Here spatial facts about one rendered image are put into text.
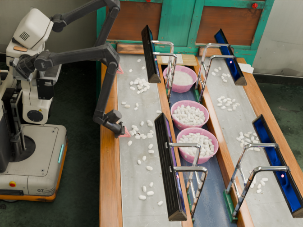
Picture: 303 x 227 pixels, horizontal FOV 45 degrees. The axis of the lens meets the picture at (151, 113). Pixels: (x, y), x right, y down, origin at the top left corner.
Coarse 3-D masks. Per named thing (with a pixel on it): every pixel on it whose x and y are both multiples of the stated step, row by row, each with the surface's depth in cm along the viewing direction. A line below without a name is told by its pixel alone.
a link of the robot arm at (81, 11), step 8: (96, 0) 220; (104, 0) 219; (112, 0) 219; (80, 8) 224; (88, 8) 222; (96, 8) 223; (112, 8) 222; (64, 16) 226; (72, 16) 226; (80, 16) 226; (56, 24) 226; (64, 24) 227
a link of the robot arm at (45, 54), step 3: (36, 54) 198; (39, 54) 198; (42, 54) 196; (45, 54) 197; (48, 54) 199; (33, 57) 196; (36, 57) 199; (48, 57) 197; (33, 60) 196; (33, 63) 197
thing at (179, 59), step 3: (177, 54) 304; (180, 54) 305; (162, 57) 299; (165, 57) 299; (168, 57) 300; (177, 57) 301; (180, 57) 302; (162, 60) 295; (165, 60) 296; (168, 60) 296; (177, 60) 298; (180, 60) 298; (177, 63) 294; (180, 63) 295
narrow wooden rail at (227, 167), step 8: (200, 88) 276; (208, 96) 268; (208, 104) 261; (208, 112) 255; (208, 120) 254; (216, 120) 249; (208, 128) 254; (216, 128) 243; (216, 136) 237; (224, 144) 232; (216, 152) 236; (224, 152) 227; (224, 160) 222; (224, 168) 221; (232, 168) 218; (224, 176) 220; (232, 192) 207; (240, 192) 205; (232, 200) 206; (240, 208) 197; (240, 216) 194; (248, 216) 194; (240, 224) 194; (248, 224) 190
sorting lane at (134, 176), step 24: (144, 72) 287; (120, 96) 261; (144, 96) 264; (120, 120) 243; (144, 120) 245; (120, 144) 226; (144, 144) 228; (120, 168) 212; (144, 168) 214; (144, 192) 201; (144, 216) 190
